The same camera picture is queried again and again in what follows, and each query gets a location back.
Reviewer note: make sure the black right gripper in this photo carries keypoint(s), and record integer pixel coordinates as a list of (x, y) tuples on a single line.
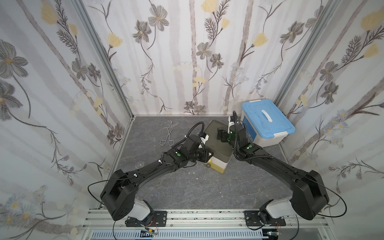
[(225, 135)]

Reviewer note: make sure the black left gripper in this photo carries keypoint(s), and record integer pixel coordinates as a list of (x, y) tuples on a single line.
[(205, 154)]

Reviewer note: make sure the olive green drawer cabinet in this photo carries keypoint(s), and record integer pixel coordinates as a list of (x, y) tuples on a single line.
[(222, 152)]

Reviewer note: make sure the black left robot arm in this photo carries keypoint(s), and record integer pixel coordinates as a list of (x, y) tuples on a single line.
[(119, 193)]

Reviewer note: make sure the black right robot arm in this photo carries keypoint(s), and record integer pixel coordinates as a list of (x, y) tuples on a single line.
[(309, 195)]

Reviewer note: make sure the metal tongs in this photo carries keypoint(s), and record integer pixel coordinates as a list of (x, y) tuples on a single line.
[(168, 141)]

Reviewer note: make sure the white storage bin blue lid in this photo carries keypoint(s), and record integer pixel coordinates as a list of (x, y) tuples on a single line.
[(265, 124)]

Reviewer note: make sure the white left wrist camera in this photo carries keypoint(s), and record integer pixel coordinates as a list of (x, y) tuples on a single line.
[(204, 138)]

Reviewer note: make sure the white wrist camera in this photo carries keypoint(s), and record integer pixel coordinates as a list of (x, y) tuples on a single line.
[(204, 138), (231, 121)]

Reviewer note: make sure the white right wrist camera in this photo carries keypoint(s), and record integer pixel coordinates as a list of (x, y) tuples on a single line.
[(231, 121)]

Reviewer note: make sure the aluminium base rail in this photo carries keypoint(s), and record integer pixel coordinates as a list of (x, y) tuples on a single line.
[(204, 225)]

